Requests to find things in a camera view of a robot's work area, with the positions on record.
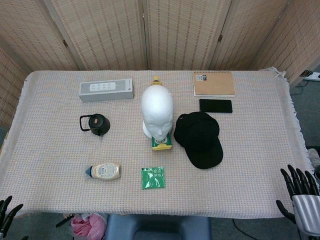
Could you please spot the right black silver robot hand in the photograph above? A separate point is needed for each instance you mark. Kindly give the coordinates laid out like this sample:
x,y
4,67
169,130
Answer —
x,y
306,207

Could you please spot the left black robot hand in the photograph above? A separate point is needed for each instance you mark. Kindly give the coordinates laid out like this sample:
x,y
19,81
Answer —
x,y
6,218

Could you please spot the black baseball cap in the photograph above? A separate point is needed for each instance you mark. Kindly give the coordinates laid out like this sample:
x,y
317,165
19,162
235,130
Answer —
x,y
198,140

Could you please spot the white foam mannequin head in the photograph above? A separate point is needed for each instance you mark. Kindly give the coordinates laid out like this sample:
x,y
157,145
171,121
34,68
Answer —
x,y
157,107

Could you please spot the grey shoe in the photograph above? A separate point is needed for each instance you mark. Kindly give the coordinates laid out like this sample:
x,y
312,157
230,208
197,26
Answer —
x,y
313,156

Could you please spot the black stand leg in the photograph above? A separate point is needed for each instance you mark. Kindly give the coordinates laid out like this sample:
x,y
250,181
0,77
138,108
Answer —
x,y
63,221

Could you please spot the pink plastic bag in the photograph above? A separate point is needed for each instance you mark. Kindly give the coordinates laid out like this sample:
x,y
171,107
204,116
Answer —
x,y
87,226

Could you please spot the pale woven tablecloth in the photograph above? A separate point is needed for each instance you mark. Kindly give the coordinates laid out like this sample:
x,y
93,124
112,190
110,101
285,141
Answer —
x,y
62,150

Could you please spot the cream squeeze sauce bottle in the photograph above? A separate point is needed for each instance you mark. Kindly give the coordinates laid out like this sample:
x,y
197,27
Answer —
x,y
107,171

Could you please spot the white floor power strip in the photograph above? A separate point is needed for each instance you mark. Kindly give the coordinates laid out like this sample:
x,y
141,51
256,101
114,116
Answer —
x,y
312,75

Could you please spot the black lidded cup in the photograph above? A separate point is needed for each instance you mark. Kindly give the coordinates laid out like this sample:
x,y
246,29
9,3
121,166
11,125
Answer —
x,y
100,125

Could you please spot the black smartphone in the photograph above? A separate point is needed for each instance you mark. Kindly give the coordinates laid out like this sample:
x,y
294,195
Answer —
x,y
215,106

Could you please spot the blue padded seat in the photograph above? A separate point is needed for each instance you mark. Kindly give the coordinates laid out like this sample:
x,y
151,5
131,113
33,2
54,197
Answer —
x,y
157,227

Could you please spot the green sachet packet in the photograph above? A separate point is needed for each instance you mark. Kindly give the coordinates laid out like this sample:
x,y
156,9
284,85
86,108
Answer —
x,y
153,178

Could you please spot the brown spiral notebook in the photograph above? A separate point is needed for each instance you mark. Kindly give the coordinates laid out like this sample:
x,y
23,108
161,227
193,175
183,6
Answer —
x,y
215,83

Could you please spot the yellow green drink carton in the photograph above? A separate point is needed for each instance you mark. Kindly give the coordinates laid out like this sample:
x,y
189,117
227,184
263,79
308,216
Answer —
x,y
162,145

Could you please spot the grey power strip box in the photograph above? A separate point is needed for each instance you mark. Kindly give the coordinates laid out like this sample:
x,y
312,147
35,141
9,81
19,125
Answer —
x,y
106,91

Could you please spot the yellow capped bottle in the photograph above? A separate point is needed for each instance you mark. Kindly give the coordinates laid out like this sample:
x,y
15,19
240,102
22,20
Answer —
x,y
156,81

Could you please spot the woven folding screen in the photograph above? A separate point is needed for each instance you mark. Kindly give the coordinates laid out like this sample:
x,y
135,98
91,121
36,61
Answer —
x,y
107,32

